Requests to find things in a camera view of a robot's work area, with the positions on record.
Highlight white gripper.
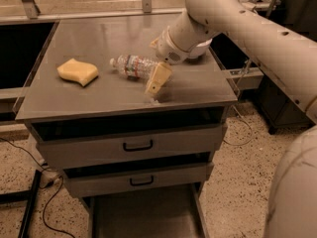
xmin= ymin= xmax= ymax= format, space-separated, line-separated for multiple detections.
xmin=145 ymin=28 xmax=188 ymax=95

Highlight clear plastic water bottle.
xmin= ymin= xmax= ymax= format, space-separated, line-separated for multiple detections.
xmin=109 ymin=55 xmax=158 ymax=79

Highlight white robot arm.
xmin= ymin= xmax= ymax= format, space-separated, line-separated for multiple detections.
xmin=151 ymin=0 xmax=317 ymax=238

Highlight top grey drawer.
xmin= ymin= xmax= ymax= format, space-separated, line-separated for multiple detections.
xmin=37 ymin=124 xmax=227 ymax=169

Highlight grey drawer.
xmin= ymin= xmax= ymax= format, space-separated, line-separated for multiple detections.
xmin=37 ymin=124 xmax=227 ymax=169
xmin=65 ymin=162 xmax=214 ymax=197

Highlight grey drawer cabinet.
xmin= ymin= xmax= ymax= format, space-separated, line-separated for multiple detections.
xmin=15 ymin=13 xmax=239 ymax=238

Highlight middle grey drawer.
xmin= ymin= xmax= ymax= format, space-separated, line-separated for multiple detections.
xmin=65 ymin=162 xmax=214 ymax=197

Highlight open bottom drawer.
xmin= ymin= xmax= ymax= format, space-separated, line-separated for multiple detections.
xmin=88 ymin=184 xmax=210 ymax=238

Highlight white bowl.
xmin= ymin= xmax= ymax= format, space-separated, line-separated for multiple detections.
xmin=189 ymin=40 xmax=212 ymax=60

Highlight yellow sponge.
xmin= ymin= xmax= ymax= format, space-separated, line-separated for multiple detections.
xmin=57 ymin=59 xmax=99 ymax=87

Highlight dark side cabinet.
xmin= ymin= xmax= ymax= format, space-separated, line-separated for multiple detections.
xmin=256 ymin=76 xmax=314 ymax=135

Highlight black top drawer handle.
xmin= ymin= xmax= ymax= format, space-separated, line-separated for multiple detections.
xmin=122 ymin=140 xmax=154 ymax=152

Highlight black drawer handle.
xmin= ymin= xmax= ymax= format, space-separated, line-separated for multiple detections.
xmin=122 ymin=140 xmax=154 ymax=152
xmin=129 ymin=176 xmax=155 ymax=186

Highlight grey metal rail bracket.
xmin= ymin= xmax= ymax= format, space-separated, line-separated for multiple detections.
xmin=225 ymin=67 xmax=264 ymax=91

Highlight white power cable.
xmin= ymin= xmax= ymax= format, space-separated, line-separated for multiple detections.
xmin=223 ymin=59 xmax=255 ymax=148

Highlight black middle drawer handle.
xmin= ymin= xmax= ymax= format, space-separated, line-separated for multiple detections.
xmin=129 ymin=176 xmax=155 ymax=186

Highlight black floor cable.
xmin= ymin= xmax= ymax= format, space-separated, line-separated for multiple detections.
xmin=0 ymin=136 xmax=77 ymax=238

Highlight black metal floor frame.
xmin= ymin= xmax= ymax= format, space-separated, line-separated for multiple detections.
xmin=0 ymin=171 xmax=42 ymax=238

